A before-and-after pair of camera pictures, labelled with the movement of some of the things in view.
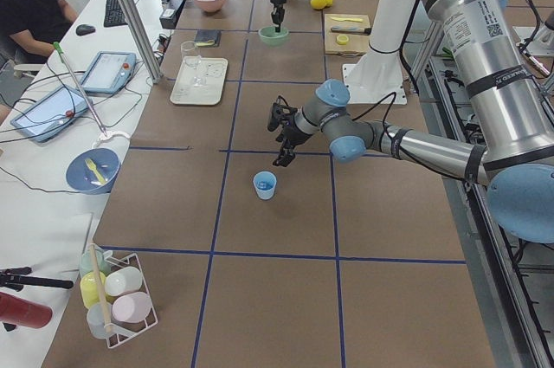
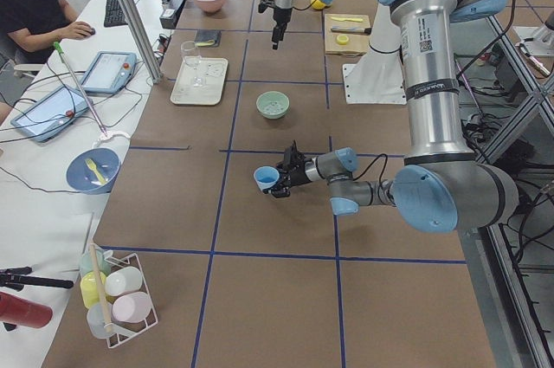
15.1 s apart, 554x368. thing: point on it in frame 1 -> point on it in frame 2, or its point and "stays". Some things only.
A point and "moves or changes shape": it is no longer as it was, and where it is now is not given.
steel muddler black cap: [352, 29] stays
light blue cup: [265, 182] moves or changes shape
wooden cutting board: [357, 43] stays
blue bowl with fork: [93, 171] stays
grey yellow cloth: [208, 37] stays
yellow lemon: [318, 2] stays
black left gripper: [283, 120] -> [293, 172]
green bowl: [270, 36] -> [273, 104]
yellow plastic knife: [342, 19] stays
